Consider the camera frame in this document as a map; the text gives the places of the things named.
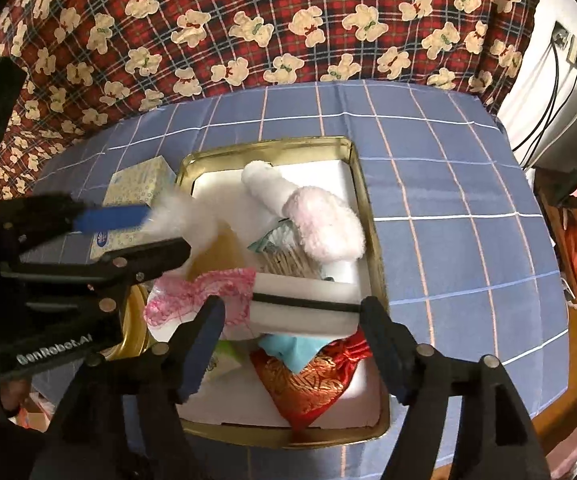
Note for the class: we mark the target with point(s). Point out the lilac fluffy cloth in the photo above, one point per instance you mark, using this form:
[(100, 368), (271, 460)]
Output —
[(328, 230)]

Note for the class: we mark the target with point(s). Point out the teal cloth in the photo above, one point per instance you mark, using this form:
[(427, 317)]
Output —
[(288, 350)]

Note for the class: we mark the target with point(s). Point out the yellow patterned tissue pack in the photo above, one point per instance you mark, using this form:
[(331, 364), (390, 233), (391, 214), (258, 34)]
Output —
[(138, 180)]

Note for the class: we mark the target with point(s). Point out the clear bag of cotton swabs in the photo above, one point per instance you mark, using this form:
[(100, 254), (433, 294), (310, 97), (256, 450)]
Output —
[(288, 262)]

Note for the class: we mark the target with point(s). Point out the gold framed tray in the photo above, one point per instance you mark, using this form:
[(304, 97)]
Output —
[(278, 437)]

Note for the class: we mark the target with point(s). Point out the person's left hand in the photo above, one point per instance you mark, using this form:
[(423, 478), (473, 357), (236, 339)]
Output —
[(14, 395)]

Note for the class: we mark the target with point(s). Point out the red plaid bear-print blanket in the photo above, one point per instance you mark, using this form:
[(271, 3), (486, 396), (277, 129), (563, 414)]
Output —
[(268, 10)]

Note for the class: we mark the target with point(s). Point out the white sponge with black stripe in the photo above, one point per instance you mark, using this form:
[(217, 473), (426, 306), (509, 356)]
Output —
[(308, 292)]

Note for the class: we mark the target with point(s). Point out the round gold tin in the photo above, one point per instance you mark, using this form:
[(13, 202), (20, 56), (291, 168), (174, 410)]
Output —
[(136, 325)]

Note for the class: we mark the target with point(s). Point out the green tissue pack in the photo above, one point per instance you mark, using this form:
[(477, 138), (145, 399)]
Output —
[(221, 360)]

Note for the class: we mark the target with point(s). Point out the blue checked sheet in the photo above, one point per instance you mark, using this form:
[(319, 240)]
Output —
[(468, 260)]

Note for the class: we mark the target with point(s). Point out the white wall socket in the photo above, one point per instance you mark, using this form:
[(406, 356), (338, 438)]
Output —
[(575, 51)]

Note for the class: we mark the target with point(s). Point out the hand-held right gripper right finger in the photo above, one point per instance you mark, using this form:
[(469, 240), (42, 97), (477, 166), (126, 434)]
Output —
[(391, 360)]

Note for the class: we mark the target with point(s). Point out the grey appliance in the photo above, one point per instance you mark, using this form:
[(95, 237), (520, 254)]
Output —
[(568, 125)]

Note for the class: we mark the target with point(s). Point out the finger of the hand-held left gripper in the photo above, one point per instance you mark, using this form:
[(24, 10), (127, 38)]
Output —
[(118, 217), (168, 252)]

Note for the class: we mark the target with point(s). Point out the white foam liner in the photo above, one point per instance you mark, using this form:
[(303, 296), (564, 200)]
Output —
[(318, 175)]

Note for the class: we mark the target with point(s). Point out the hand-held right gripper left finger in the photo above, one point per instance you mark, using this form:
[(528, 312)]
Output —
[(202, 355)]

